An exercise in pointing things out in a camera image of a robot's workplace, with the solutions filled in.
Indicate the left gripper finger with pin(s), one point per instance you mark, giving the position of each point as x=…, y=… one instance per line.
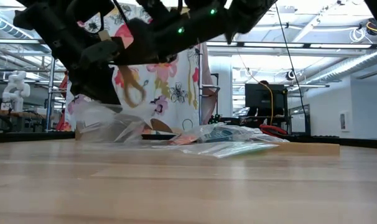
x=98, y=88

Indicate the large tan rubber band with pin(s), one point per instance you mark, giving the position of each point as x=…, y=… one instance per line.
x=124, y=76

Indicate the wide dark blue rubber band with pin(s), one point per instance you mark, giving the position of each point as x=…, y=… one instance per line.
x=222, y=135

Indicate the green rubber band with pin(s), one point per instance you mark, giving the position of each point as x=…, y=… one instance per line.
x=254, y=152

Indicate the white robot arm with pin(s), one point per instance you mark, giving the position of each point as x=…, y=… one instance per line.
x=15, y=90

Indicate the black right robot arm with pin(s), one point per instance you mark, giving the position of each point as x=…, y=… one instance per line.
x=207, y=25

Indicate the white floral cloth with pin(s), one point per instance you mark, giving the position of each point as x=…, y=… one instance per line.
x=176, y=93

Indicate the open cardboard box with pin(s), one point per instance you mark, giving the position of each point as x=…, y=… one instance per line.
x=160, y=126

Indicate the background workbench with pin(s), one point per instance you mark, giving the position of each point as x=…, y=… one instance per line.
x=20, y=113

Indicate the dark background equipment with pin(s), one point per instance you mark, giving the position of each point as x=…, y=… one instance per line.
x=215, y=119

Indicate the black monitor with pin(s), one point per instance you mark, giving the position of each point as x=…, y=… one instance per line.
x=263, y=96

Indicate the round black ceiling fixture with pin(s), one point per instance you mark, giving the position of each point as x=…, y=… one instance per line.
x=290, y=75

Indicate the black red work glove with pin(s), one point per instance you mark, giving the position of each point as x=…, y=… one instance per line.
x=271, y=128

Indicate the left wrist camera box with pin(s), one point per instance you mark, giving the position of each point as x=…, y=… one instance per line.
x=98, y=54

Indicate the black table frame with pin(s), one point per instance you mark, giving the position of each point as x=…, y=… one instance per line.
x=20, y=137

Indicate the white wall panel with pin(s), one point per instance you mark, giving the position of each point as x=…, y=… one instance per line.
x=343, y=121

